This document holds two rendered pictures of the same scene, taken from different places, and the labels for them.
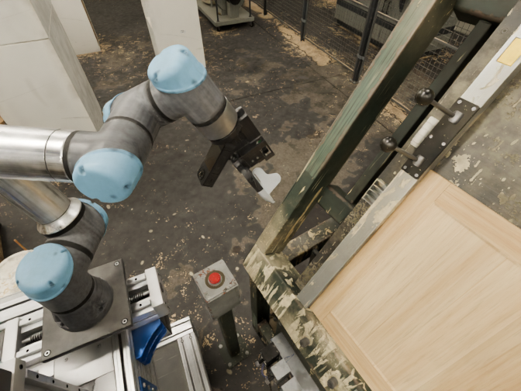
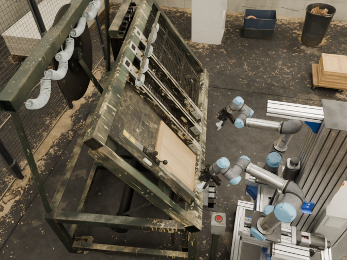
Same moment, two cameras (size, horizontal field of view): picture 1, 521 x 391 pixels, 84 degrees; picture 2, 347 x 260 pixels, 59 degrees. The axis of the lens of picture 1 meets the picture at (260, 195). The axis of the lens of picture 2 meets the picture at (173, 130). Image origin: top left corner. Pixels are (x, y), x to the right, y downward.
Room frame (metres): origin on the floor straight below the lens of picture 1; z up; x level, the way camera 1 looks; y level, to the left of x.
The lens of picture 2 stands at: (1.55, 0.69, 3.28)
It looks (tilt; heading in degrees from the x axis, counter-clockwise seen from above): 47 degrees down; 221
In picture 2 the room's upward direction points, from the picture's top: 3 degrees counter-clockwise
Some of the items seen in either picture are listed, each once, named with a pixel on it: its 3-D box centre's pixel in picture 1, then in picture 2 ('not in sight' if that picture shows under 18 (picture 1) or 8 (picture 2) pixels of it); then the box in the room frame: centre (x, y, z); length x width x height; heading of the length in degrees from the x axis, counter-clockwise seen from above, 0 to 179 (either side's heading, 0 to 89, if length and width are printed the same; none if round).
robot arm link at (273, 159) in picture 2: not in sight; (273, 161); (-0.15, 0.29, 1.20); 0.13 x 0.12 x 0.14; 11
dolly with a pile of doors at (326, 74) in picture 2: not in sight; (330, 71); (-3.19, 0.00, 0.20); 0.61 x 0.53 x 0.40; 24
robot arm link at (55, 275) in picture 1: (55, 275); (270, 215); (0.32, 0.50, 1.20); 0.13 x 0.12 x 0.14; 179
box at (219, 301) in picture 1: (218, 290); (217, 223); (0.44, 0.16, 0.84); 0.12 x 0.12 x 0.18; 33
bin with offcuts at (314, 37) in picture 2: not in sight; (315, 25); (-4.29, -0.70, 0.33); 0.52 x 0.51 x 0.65; 24
